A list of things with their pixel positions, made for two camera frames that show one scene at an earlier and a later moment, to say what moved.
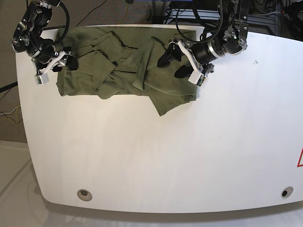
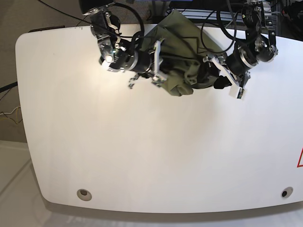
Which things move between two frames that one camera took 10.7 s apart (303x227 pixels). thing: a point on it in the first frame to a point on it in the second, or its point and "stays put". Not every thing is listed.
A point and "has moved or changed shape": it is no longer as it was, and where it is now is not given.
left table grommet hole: (84, 195) stays put
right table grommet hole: (287, 192) stays put
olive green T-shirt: (114, 60) has moved or changed shape
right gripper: (198, 53) to (241, 79)
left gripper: (49, 57) to (155, 72)
